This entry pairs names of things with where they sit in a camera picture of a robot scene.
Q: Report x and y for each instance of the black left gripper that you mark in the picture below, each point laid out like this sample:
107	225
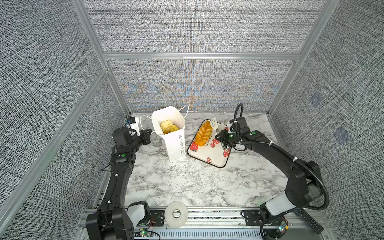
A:
145	136

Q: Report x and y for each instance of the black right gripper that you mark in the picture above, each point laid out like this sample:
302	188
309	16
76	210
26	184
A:
222	138

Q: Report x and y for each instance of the white slotted bread tongs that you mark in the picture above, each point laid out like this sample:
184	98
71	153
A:
214	123

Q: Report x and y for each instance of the long braided fake bread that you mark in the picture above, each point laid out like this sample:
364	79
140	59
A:
204	134

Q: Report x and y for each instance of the round fake bread bottom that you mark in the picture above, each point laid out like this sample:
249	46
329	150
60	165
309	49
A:
167	126

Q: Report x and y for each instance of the white paper gift bag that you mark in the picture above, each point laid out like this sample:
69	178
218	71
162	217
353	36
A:
174	142

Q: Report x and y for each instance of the fake croissant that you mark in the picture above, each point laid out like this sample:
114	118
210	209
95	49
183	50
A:
173	128

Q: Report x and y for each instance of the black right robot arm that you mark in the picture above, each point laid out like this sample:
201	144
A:
304	188

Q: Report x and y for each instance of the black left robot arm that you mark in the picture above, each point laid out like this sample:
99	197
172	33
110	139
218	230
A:
112	221

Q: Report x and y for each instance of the white tray with black rim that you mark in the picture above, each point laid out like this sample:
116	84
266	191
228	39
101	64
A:
213	151

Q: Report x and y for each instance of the white tape roll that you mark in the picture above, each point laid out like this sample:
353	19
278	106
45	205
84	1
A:
176	214

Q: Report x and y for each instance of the black remote control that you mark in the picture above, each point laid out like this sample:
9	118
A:
306	217

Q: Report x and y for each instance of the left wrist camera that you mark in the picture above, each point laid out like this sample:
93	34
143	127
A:
132	123

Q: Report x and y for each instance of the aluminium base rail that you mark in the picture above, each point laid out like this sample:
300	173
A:
227	223

